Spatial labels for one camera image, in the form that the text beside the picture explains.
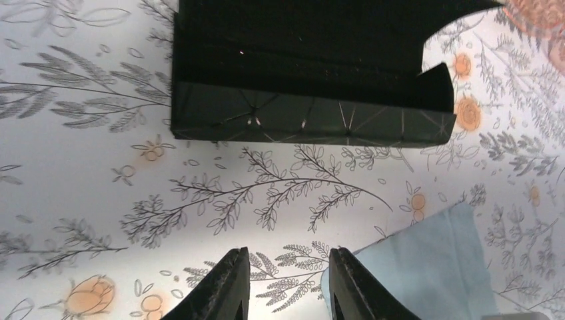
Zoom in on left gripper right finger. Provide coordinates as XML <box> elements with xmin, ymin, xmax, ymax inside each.
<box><xmin>328</xmin><ymin>247</ymin><xmax>420</xmax><ymax>320</ymax></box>

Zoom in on floral table mat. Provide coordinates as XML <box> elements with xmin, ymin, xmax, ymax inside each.
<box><xmin>1</xmin><ymin>1</ymin><xmax>564</xmax><ymax>319</ymax></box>

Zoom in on black glasses case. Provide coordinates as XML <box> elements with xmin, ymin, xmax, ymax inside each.
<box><xmin>170</xmin><ymin>0</ymin><xmax>499</xmax><ymax>148</ymax></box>

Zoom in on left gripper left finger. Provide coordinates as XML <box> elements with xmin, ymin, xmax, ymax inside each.
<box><xmin>162</xmin><ymin>247</ymin><xmax>251</xmax><ymax>320</ymax></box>

